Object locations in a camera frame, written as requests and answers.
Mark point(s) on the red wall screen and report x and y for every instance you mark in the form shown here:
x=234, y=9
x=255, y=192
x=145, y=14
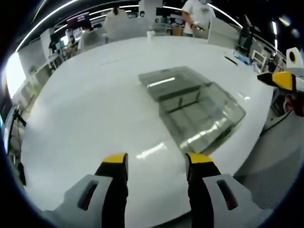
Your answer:
x=78, y=20

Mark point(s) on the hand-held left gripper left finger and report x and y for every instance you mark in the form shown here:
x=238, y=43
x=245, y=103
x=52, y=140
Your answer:
x=95, y=209

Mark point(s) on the white partition panel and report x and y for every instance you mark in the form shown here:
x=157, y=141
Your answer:
x=223, y=33

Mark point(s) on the clear guide fixture box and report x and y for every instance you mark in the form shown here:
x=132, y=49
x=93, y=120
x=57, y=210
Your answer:
x=213, y=114

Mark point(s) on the blue packet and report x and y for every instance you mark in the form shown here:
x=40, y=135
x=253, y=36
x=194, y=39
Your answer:
x=242, y=59

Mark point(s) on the long plastic divider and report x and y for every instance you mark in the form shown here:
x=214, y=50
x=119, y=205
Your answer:
x=180, y=105

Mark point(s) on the green black machine stand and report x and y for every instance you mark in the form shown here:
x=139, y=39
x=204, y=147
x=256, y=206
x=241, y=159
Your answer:
x=247, y=35

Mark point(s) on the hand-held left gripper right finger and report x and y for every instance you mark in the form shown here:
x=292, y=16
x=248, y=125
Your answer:
x=213, y=206

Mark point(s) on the white paper cup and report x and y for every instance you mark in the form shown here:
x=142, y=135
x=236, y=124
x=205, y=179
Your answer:
x=150, y=36

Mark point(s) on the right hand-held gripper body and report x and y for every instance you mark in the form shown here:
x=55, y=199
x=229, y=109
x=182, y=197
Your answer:
x=298, y=69

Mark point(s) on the white box appliance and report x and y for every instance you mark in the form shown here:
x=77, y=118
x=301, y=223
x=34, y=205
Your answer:
x=259, y=57

